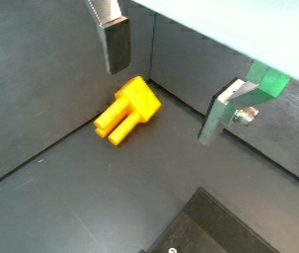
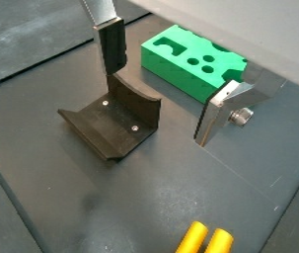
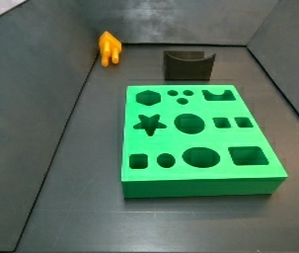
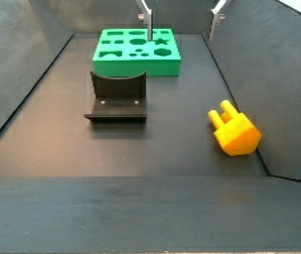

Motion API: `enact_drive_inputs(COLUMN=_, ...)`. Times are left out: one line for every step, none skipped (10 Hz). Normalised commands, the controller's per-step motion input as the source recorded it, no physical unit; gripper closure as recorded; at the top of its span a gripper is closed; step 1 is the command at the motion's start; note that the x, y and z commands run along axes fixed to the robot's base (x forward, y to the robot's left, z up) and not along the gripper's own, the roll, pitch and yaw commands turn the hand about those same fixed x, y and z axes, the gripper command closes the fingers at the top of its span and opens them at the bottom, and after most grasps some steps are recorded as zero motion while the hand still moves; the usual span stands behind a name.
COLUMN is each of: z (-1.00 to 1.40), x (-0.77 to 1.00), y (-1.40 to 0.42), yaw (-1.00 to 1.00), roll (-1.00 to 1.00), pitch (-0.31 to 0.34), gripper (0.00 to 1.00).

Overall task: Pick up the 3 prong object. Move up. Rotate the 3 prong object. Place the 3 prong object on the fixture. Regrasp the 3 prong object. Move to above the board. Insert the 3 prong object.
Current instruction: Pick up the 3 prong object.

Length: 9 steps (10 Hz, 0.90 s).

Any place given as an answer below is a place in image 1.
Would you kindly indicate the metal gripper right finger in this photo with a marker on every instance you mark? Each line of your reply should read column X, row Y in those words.
column 233, row 103

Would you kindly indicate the black curved fixture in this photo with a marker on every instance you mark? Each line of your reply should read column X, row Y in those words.
column 207, row 228

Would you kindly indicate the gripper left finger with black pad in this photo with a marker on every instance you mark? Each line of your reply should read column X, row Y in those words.
column 114, row 30

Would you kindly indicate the yellow three prong object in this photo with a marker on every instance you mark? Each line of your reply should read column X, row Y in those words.
column 134, row 107

